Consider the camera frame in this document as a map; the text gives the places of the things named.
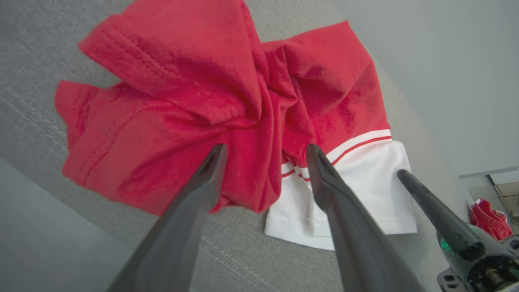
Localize grey fabric sofa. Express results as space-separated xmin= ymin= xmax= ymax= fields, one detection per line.
xmin=0 ymin=0 xmax=477 ymax=292

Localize red jersey white sleeves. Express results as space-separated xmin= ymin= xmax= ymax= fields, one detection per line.
xmin=55 ymin=0 xmax=418 ymax=251

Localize red shorts white stripe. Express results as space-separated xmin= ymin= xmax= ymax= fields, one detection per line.
xmin=469 ymin=198 xmax=514 ymax=240

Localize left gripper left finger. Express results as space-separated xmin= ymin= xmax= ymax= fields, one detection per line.
xmin=107 ymin=143 xmax=228 ymax=292

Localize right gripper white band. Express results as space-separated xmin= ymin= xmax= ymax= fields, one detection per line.
xmin=397 ymin=169 xmax=519 ymax=292

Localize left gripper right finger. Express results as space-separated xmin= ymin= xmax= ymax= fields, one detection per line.
xmin=306 ymin=144 xmax=425 ymax=292

